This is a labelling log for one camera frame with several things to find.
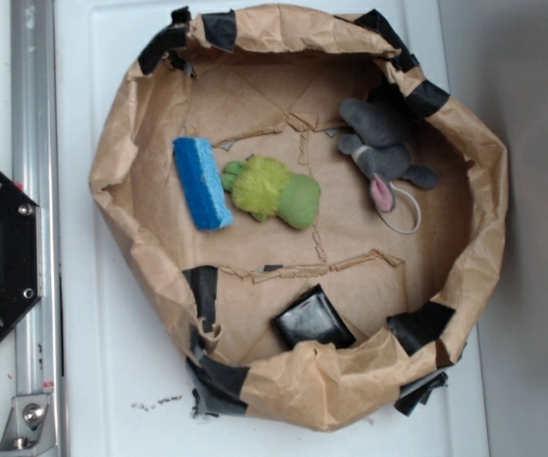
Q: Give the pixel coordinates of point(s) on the black box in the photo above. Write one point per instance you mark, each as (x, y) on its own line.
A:
(312, 317)

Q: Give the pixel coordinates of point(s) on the green plush toy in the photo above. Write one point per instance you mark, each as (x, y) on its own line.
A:
(264, 187)

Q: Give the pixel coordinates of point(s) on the brown paper bag bin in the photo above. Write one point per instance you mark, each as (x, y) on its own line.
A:
(270, 80)

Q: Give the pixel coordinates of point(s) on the blue sponge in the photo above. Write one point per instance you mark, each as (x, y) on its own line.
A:
(202, 183)

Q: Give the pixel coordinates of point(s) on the grey plush mouse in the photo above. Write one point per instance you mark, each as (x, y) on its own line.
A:
(376, 146)

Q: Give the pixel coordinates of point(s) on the aluminium rail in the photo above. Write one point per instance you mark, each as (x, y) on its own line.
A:
(39, 336)

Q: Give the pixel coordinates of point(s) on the metal corner bracket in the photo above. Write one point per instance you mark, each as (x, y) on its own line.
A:
(29, 430)

